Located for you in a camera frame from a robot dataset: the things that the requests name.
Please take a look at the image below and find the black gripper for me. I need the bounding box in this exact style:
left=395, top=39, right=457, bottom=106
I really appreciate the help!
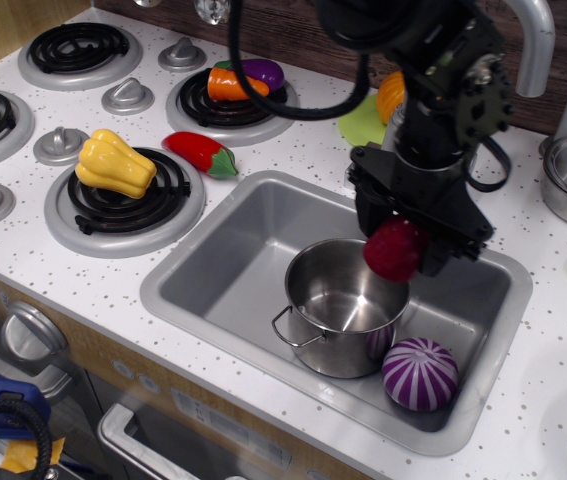
left=349, top=144, right=493, bottom=277

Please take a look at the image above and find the red toy sweet potato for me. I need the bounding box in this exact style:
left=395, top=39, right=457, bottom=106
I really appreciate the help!
left=363, top=215, right=431, bottom=283

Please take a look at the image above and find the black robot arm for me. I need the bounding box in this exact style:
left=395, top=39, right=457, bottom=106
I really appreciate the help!
left=316, top=1, right=512, bottom=282

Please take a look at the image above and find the stainless steel pot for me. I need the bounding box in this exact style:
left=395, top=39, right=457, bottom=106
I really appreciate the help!
left=271, top=239, right=411, bottom=379

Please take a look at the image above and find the grey toy sink basin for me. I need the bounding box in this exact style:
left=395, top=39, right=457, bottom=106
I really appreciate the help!
left=140, top=171, right=532, bottom=456

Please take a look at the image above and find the light green round mat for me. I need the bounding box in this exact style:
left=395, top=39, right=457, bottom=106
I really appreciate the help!
left=338, top=94, right=387, bottom=146

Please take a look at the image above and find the orange toy pumpkin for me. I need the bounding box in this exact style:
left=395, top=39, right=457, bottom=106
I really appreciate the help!
left=375, top=71, right=405, bottom=125

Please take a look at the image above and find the purple striped toy onion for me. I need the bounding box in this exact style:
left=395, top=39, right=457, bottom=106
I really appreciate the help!
left=381, top=337, right=459, bottom=412

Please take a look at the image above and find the back right black burner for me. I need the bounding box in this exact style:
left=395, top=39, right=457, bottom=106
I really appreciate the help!
left=165, top=68, right=294, bottom=147

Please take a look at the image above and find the red toy chili pepper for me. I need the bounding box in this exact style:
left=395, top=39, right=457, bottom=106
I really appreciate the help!
left=161, top=131, right=238, bottom=179

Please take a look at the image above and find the purple toy eggplant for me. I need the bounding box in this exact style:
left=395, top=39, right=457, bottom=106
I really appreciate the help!
left=214, top=59, right=285, bottom=94

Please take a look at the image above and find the silver toy faucet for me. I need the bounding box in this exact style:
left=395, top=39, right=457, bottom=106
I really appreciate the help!
left=379, top=1, right=555, bottom=151

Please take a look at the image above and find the orange toy carrot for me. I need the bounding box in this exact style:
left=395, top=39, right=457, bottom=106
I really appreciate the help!
left=207, top=67, right=270, bottom=101

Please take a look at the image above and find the front right black burner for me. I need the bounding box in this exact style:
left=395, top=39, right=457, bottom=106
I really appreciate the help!
left=44, top=148, right=206, bottom=259

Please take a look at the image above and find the hanging silver utensil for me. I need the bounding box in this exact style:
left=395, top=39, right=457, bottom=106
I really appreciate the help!
left=194, top=0, right=232, bottom=25
left=134, top=0, right=162, bottom=8

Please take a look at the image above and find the yellow toy bell pepper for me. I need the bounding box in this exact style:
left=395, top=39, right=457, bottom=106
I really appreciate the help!
left=74, top=129, right=157, bottom=199

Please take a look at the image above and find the back left black burner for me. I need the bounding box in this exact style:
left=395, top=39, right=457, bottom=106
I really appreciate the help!
left=17, top=22, right=143, bottom=91

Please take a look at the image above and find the silver oven dial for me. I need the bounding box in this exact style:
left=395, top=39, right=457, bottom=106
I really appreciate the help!
left=1, top=301, right=68, bottom=362

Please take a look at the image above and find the yellow cloth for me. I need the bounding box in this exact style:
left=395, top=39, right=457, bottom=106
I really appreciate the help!
left=0, top=437, right=66, bottom=473

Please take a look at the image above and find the blue clamp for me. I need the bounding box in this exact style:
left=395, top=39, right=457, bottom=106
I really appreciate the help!
left=0, top=377, right=51, bottom=440

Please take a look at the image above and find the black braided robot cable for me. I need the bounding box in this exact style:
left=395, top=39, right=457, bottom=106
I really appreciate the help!
left=227, top=0, right=370, bottom=122

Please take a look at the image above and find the silver oven door handle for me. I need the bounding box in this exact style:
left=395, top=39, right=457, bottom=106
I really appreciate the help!
left=97, top=403, right=197, bottom=480

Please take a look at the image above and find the black cable bottom left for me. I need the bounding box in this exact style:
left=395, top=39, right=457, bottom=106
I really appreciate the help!
left=0, top=398, right=54, bottom=480

